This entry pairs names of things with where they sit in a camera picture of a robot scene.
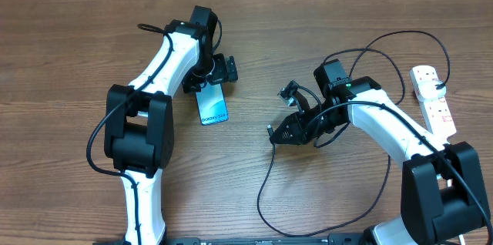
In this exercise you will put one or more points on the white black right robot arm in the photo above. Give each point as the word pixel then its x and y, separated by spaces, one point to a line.
pixel 442 191

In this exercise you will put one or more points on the blue Samsung Galaxy smartphone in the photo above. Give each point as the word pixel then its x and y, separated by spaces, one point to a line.
pixel 212 105

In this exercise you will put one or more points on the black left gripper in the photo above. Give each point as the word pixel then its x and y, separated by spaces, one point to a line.
pixel 225 70

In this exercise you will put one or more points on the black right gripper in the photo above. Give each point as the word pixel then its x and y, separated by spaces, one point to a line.
pixel 301 133

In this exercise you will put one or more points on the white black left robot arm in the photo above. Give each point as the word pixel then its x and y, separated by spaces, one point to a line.
pixel 139 130

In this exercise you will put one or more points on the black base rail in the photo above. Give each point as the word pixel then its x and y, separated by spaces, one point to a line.
pixel 250 240

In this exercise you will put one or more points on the white power strip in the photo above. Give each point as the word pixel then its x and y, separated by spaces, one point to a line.
pixel 436 113

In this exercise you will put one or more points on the white charger plug adapter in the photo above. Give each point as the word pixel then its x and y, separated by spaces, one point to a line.
pixel 430 90

